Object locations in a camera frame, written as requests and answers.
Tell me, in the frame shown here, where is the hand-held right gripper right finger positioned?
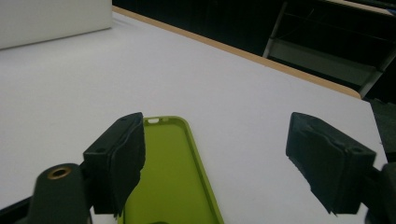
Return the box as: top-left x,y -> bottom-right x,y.
285,111 -> 377,217

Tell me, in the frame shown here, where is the green phone case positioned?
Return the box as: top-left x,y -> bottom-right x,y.
117,115 -> 225,224

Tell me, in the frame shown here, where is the white metal stand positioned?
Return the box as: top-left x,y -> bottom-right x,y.
262,0 -> 396,99

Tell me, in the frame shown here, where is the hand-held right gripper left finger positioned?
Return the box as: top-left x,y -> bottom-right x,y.
82,111 -> 147,217

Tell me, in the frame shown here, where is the white plastic storage box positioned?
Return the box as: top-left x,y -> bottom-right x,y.
0,0 -> 113,50

